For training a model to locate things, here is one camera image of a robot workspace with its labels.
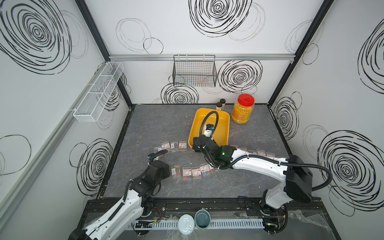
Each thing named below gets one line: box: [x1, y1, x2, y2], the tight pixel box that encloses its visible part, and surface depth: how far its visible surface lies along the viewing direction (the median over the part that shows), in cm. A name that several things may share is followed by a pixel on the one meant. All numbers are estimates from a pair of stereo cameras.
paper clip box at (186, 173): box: [182, 167, 192, 180], surface depth 85 cm
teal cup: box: [194, 209, 212, 230], surface depth 72 cm
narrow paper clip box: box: [171, 164, 182, 179], surface depth 86 cm
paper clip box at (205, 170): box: [199, 164, 212, 176], surface depth 86 cm
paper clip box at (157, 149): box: [153, 145, 163, 154], surface depth 95 cm
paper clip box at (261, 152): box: [257, 150, 266, 157], surface depth 93 cm
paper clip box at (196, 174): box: [192, 168, 202, 180], surface depth 84 cm
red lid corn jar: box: [231, 93, 255, 124], surface depth 104 cm
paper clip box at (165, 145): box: [161, 141, 171, 150], surface depth 96 cm
